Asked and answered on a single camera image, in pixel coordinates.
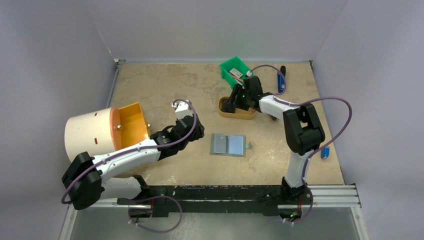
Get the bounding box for orange drawer tray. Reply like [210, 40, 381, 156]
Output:
[110, 102, 150, 150]

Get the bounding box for blue black lighter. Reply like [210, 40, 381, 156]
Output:
[277, 65, 286, 93]

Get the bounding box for teal card holder wallet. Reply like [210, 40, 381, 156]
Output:
[210, 133, 252, 157]

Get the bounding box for white cylinder drum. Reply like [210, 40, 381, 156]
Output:
[64, 107, 122, 162]

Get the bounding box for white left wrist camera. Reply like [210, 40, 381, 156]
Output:
[171, 101, 193, 120]

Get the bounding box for small blue object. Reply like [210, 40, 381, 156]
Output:
[320, 146, 331, 160]

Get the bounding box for aluminium frame rail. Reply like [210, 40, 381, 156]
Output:
[88, 178, 360, 210]

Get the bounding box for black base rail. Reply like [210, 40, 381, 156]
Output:
[117, 185, 312, 219]

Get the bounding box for tan oval tray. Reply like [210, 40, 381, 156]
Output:
[218, 96, 257, 120]

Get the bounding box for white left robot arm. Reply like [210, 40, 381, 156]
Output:
[61, 115, 205, 210]

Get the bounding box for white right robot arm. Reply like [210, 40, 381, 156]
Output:
[219, 75, 325, 204]

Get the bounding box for small items in bin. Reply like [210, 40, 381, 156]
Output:
[228, 68, 244, 80]

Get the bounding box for green plastic bin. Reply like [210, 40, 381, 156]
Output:
[219, 56, 251, 89]

